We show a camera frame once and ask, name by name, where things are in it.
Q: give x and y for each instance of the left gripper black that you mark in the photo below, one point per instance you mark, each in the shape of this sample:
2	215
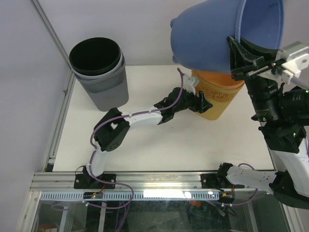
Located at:
199	105

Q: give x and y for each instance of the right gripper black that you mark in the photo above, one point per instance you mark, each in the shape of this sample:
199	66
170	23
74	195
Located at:
242	59

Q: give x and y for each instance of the yellow mesh waste bin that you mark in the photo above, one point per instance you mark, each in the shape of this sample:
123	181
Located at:
220	98

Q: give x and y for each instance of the peach plastic bucket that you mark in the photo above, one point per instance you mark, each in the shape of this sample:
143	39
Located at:
221	80

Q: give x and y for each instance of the blue plastic bucket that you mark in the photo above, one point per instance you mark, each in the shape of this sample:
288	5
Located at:
198	37

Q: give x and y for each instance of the black plastic bin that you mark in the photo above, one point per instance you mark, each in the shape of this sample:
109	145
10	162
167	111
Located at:
95	56

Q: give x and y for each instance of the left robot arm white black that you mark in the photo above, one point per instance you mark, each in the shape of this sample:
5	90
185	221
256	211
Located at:
110	131

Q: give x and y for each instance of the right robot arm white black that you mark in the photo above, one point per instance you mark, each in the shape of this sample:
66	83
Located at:
281	104

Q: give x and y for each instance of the grey slotted waste bin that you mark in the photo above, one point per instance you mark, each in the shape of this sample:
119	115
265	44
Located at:
108	91

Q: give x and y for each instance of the light grey inner bin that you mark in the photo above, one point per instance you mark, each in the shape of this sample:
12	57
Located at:
93	77

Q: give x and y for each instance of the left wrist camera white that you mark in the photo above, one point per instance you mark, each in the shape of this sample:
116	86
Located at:
190	83

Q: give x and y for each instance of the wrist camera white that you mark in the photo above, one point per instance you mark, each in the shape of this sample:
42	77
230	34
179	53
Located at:
190	83
295	58

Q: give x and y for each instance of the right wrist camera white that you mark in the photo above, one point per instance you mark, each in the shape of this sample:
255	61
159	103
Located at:
295	58

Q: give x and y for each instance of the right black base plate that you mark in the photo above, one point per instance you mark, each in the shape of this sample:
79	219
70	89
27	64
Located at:
210	181

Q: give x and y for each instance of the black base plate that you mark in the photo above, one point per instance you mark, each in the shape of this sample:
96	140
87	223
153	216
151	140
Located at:
210	181
85	181

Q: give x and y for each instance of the white slotted cable duct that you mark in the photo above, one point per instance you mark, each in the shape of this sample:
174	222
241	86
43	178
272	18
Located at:
145	195

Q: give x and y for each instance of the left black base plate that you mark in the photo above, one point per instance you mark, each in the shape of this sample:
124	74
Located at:
85	181

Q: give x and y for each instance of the aluminium mounting rail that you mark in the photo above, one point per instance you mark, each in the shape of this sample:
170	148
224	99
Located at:
57	181

